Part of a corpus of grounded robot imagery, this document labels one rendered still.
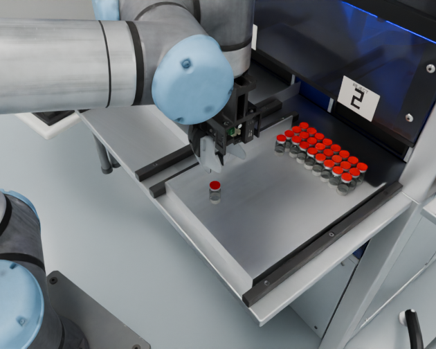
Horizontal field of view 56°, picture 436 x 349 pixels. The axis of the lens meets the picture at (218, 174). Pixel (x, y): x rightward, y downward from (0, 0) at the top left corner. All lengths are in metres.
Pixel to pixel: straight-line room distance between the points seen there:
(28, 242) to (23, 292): 0.11
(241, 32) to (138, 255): 1.39
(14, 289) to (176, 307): 1.12
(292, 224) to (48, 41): 0.55
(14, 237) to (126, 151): 0.35
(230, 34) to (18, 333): 0.45
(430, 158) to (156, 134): 0.56
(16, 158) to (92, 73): 2.05
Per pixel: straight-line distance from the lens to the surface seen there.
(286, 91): 1.04
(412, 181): 0.86
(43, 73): 0.35
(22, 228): 0.68
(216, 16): 0.51
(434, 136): 0.79
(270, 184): 0.83
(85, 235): 1.91
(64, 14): 1.34
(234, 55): 0.54
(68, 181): 2.16
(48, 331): 0.64
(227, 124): 0.60
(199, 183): 0.83
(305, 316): 1.53
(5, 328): 0.58
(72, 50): 0.35
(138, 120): 0.99
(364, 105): 0.85
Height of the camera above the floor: 1.49
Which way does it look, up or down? 47 degrees down
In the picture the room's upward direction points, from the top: straight up
